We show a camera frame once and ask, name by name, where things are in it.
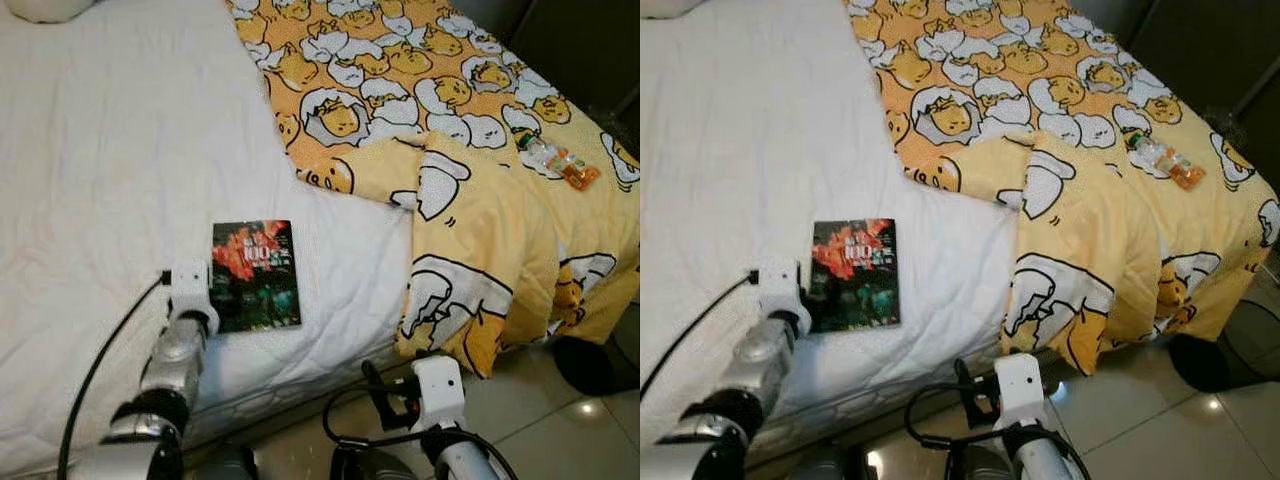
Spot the black round stool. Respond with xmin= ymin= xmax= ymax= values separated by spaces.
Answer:
xmin=1168 ymin=333 xmax=1263 ymax=393
xmin=553 ymin=335 xmax=627 ymax=397

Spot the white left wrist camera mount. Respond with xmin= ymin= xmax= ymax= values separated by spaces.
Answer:
xmin=168 ymin=258 xmax=213 ymax=319
xmin=756 ymin=258 xmax=802 ymax=317

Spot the dark bedside cabinet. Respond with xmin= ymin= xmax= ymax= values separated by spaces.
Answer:
xmin=450 ymin=0 xmax=641 ymax=151
xmin=1075 ymin=0 xmax=1280 ymax=151

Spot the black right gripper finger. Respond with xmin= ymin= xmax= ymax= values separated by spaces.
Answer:
xmin=953 ymin=358 xmax=983 ymax=404
xmin=360 ymin=360 xmax=393 ymax=406

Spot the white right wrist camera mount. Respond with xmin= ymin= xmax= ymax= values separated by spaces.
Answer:
xmin=993 ymin=352 xmax=1048 ymax=431
xmin=412 ymin=355 xmax=467 ymax=433

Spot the clear orange-label drink bottle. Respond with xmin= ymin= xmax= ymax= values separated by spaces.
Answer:
xmin=517 ymin=133 xmax=602 ymax=191
xmin=1128 ymin=133 xmax=1207 ymax=191

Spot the yellow egg-print blanket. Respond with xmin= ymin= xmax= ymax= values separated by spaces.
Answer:
xmin=225 ymin=0 xmax=641 ymax=379
xmin=845 ymin=0 xmax=1280 ymax=377

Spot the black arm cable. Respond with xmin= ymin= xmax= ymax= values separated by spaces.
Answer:
xmin=905 ymin=383 xmax=1013 ymax=451
xmin=57 ymin=270 xmax=173 ymax=480
xmin=322 ymin=385 xmax=436 ymax=453
xmin=640 ymin=270 xmax=761 ymax=401

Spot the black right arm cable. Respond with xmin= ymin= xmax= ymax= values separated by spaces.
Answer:
xmin=905 ymin=383 xmax=1013 ymax=451
xmin=322 ymin=385 xmax=436 ymax=453

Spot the white quilted mattress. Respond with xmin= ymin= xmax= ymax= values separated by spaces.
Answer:
xmin=0 ymin=0 xmax=421 ymax=476
xmin=640 ymin=0 xmax=1021 ymax=451

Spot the beige plush toy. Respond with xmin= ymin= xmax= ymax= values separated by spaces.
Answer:
xmin=5 ymin=0 xmax=101 ymax=23
xmin=640 ymin=0 xmax=706 ymax=19

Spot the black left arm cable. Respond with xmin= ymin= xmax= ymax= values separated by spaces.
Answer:
xmin=640 ymin=270 xmax=761 ymax=401
xmin=57 ymin=270 xmax=173 ymax=480

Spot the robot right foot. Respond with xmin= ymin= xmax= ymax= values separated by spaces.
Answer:
xmin=330 ymin=447 xmax=421 ymax=480
xmin=945 ymin=447 xmax=1011 ymax=480

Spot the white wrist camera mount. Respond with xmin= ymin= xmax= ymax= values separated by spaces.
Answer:
xmin=756 ymin=258 xmax=802 ymax=317
xmin=412 ymin=355 xmax=467 ymax=433
xmin=168 ymin=258 xmax=213 ymax=319
xmin=993 ymin=352 xmax=1048 ymax=431

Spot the dark red-green cover book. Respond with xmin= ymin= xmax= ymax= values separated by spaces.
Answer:
xmin=810 ymin=218 xmax=901 ymax=333
xmin=210 ymin=219 xmax=303 ymax=334

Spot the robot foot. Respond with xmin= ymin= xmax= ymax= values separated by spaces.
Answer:
xmin=195 ymin=445 xmax=256 ymax=480
xmin=330 ymin=447 xmax=421 ymax=480
xmin=800 ymin=447 xmax=869 ymax=480
xmin=945 ymin=447 xmax=1011 ymax=480

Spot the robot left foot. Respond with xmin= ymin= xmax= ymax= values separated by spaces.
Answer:
xmin=800 ymin=447 xmax=869 ymax=480
xmin=195 ymin=445 xmax=256 ymax=480

